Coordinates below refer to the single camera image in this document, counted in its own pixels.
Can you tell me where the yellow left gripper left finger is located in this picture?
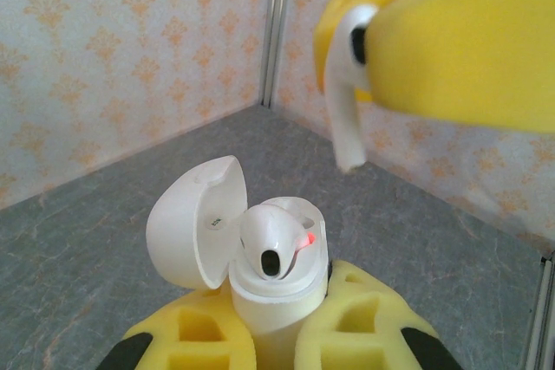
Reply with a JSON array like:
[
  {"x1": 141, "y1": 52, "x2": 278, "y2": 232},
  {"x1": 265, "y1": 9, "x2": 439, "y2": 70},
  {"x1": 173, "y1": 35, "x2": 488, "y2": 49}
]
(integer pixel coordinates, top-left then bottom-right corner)
[{"x1": 95, "y1": 287, "x2": 258, "y2": 370}]

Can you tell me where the white wireless earbud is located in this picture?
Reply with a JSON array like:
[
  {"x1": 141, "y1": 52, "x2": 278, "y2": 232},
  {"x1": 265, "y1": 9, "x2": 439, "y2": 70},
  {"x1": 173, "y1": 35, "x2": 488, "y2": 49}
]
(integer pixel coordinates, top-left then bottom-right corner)
[
  {"x1": 323, "y1": 4, "x2": 379, "y2": 172},
  {"x1": 238, "y1": 204, "x2": 317, "y2": 281}
]

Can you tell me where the aluminium frame post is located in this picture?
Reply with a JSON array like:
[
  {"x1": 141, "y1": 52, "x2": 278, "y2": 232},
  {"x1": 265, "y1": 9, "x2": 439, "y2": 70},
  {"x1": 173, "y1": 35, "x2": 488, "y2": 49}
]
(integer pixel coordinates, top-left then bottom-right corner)
[
  {"x1": 522, "y1": 251, "x2": 555, "y2": 370},
  {"x1": 258, "y1": 0, "x2": 292, "y2": 109}
]

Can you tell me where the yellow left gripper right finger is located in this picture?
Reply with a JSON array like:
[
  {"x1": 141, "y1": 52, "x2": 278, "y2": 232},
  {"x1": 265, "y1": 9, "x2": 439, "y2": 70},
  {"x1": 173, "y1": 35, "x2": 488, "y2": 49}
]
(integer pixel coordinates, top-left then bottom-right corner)
[{"x1": 295, "y1": 258, "x2": 468, "y2": 370}]

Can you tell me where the white earbud charging case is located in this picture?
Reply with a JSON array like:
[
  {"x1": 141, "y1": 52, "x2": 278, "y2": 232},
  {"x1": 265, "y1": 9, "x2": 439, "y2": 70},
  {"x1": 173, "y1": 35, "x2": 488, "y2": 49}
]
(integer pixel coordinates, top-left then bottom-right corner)
[{"x1": 145, "y1": 153, "x2": 329, "y2": 370}]

